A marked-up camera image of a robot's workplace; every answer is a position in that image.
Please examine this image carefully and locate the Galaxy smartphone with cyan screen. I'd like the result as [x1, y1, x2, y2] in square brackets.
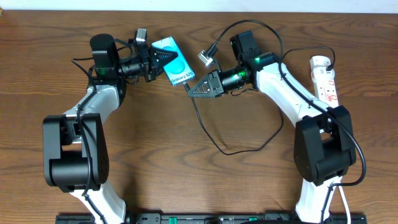
[151, 36, 195, 86]

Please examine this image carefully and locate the black USB charging cable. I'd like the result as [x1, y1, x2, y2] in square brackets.
[182, 46, 336, 156]

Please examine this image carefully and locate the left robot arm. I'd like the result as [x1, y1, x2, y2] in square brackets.
[43, 29, 178, 223]

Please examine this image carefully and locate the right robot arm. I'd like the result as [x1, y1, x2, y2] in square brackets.
[188, 30, 356, 223]

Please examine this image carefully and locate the white USB charger plug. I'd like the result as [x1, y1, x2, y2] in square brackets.
[310, 55, 335, 82]

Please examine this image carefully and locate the white power strip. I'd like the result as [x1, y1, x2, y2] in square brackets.
[312, 79, 339, 108]

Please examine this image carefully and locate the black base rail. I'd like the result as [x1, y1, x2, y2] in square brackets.
[55, 212, 368, 224]

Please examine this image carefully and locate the white power strip cord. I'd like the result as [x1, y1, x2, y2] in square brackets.
[337, 185, 352, 224]

